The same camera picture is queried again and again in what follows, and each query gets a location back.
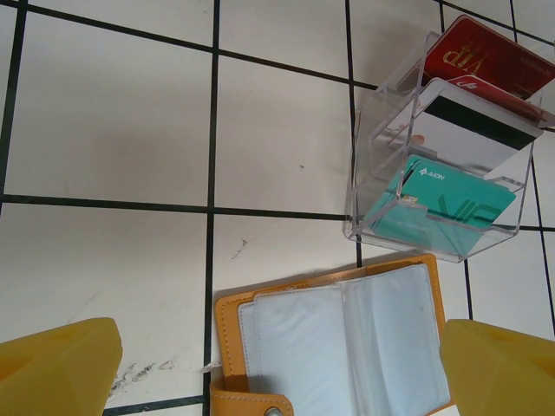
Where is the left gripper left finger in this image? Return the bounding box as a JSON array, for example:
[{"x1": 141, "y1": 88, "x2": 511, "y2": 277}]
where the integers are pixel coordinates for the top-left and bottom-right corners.
[{"x1": 0, "y1": 317, "x2": 121, "y2": 416}]

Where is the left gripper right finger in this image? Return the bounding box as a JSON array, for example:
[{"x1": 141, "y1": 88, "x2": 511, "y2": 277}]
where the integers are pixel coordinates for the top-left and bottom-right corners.
[{"x1": 438, "y1": 319, "x2": 555, "y2": 416}]

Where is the teal VIP card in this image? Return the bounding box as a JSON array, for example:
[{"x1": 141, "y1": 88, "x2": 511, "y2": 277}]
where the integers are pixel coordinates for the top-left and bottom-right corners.
[
  {"x1": 372, "y1": 153, "x2": 518, "y2": 257},
  {"x1": 362, "y1": 154, "x2": 417, "y2": 237}
]

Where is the silver card black stripe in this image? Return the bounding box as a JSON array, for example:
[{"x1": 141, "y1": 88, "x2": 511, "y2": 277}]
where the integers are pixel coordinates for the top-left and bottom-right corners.
[{"x1": 409, "y1": 93, "x2": 543, "y2": 179}]

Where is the clear acrylic card stand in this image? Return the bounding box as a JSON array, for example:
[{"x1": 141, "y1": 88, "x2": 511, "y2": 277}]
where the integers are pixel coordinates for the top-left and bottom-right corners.
[{"x1": 342, "y1": 29, "x2": 555, "y2": 263}]

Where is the dark red VIP card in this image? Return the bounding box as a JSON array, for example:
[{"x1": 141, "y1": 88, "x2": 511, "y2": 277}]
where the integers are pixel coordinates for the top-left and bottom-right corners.
[{"x1": 422, "y1": 15, "x2": 555, "y2": 103}]

